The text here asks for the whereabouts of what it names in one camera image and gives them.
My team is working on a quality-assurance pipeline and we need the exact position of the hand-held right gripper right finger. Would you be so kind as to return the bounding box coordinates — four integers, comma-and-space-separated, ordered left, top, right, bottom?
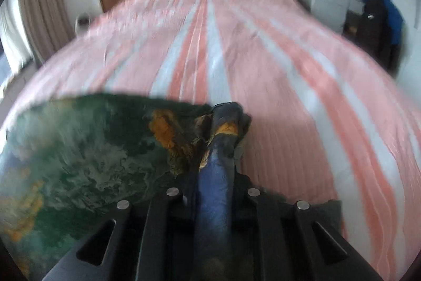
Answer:
233, 172, 349, 281

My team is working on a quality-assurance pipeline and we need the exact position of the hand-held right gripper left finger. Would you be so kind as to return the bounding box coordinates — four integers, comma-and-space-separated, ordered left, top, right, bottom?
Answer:
76, 168, 199, 281

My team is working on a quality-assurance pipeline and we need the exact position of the green printed jacket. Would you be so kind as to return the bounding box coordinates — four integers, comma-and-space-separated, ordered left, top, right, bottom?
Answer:
0, 92, 344, 281

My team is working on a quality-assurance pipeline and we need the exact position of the pink striped bed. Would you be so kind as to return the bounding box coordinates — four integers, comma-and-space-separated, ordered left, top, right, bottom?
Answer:
0, 0, 421, 281

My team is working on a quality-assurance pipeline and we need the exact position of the white desk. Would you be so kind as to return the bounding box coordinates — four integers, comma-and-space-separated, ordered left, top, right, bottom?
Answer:
309, 0, 365, 36

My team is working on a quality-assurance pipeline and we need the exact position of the black and blue hanging jacket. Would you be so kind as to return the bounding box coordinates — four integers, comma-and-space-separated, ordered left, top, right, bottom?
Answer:
358, 0, 404, 74

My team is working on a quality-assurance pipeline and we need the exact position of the white sheer curtain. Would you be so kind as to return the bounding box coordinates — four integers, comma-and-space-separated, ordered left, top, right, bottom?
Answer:
0, 1, 33, 71

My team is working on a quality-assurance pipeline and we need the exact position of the beige curtain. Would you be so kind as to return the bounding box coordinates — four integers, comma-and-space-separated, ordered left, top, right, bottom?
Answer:
16, 0, 76, 66

